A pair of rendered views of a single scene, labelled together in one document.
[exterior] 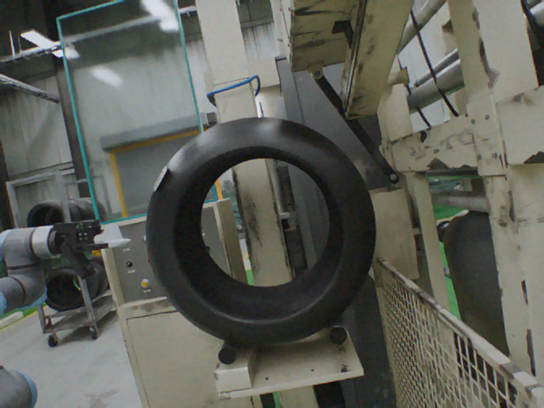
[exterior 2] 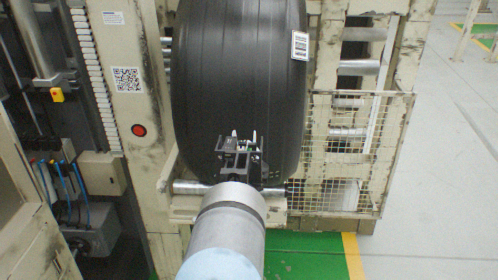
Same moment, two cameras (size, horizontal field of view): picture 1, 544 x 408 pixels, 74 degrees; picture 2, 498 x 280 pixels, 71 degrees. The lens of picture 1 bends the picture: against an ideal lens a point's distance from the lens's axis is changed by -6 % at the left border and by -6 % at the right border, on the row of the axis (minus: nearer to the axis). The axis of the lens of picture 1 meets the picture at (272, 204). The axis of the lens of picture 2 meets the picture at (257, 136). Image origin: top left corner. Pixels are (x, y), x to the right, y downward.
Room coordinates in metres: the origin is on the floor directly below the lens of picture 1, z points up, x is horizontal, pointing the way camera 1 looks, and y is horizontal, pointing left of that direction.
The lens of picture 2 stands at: (0.99, 0.95, 1.61)
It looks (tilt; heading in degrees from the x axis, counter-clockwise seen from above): 34 degrees down; 271
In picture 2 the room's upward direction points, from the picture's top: straight up
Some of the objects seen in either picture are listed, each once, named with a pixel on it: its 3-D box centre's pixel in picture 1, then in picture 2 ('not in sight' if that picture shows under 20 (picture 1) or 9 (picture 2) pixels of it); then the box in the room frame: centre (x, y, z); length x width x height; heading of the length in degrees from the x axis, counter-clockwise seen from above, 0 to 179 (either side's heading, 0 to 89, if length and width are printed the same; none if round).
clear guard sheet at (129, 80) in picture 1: (133, 106); not in sight; (1.64, 0.50, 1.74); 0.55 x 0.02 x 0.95; 87
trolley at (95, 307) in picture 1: (77, 252); not in sight; (4.64, 2.52, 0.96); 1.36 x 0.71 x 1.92; 178
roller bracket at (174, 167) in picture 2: not in sight; (179, 157); (1.26, 0.03, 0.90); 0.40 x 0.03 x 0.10; 87
